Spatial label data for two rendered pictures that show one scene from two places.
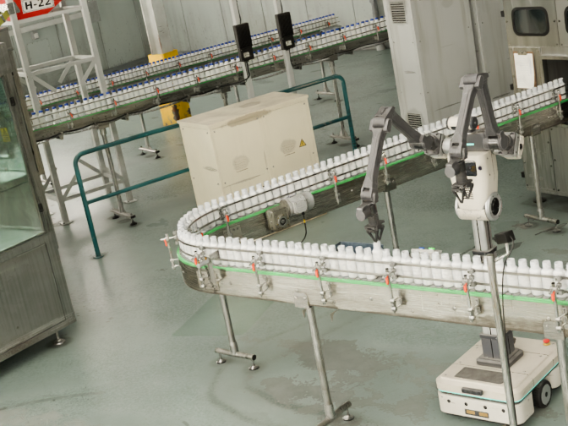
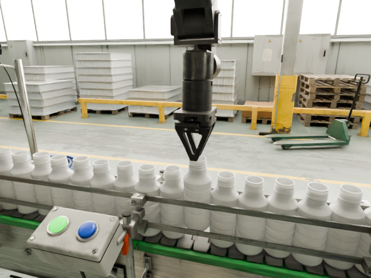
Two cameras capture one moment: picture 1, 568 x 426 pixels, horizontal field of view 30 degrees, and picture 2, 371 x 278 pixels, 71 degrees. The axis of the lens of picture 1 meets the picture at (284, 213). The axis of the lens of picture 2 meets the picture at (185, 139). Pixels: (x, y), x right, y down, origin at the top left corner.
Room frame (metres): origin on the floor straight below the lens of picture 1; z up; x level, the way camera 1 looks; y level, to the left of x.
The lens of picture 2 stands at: (5.61, -0.68, 1.40)
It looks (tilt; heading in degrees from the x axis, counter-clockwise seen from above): 18 degrees down; 153
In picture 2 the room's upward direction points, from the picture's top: straight up
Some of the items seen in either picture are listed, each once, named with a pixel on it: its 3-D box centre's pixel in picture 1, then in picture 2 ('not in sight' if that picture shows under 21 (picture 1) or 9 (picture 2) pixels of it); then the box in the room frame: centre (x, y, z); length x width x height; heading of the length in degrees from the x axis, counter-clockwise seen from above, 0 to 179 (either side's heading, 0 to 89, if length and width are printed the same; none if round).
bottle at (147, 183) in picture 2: (398, 264); (148, 199); (5.10, -0.52, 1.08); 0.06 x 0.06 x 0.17
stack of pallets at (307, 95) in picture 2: not in sight; (326, 99); (1.90, 4.73, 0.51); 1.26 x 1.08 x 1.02; 138
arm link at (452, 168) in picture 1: (455, 162); not in sight; (4.94, -0.86, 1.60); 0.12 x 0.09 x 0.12; 139
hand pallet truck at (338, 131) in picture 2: not in sight; (314, 110); (2.87, 3.06, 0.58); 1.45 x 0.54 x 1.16; 68
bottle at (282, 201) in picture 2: (352, 261); (280, 217); (5.29, -0.30, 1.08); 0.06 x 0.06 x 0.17
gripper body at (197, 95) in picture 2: (373, 220); (196, 99); (5.18, -0.44, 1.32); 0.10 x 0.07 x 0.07; 138
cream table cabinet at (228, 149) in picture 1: (253, 167); not in sight; (9.82, 0.20, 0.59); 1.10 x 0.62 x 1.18; 120
